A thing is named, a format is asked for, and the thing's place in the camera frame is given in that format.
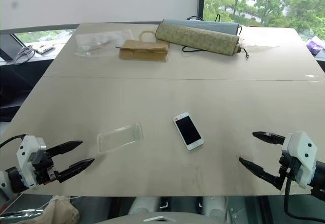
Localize clear plastic bag with parts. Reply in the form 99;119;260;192
74;29;133;57

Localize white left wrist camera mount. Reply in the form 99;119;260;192
16;135;47;189

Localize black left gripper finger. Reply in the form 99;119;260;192
45;140;84;159
54;157;95;183

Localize beige cloth bag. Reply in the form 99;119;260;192
41;195;81;224

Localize grey robot torso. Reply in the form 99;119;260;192
97;210;208;224

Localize olive rolled mat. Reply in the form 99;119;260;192
155;22;241;57

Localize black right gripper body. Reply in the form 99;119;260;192
278;150;301;183

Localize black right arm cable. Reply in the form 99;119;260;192
283;172;325;222

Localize grey rolled mat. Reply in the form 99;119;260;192
162;17;242;36

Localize flat clear plastic sheet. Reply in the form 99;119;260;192
239;36;280;50

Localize white smartphone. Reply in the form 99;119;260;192
173;111;205;151

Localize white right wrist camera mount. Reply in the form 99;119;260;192
281;131;318;189

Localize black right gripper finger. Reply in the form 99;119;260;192
252;131;287;146
239;156;287;190

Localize thin black cord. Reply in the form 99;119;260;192
182;44;250;59

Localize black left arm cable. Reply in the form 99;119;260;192
0;134;27;149

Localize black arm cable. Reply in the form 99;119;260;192
283;172;325;222
0;134;27;149

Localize brown paper bag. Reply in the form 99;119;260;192
119;30;170;63

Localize grey coiled cables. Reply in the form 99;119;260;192
13;45;37;65

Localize clear phone case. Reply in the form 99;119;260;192
96;122;144;155

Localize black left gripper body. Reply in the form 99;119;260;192
32;152;61;186

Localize purple packet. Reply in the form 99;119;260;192
305;36;325;56

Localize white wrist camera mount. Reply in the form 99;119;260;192
16;135;47;189
281;131;318;189

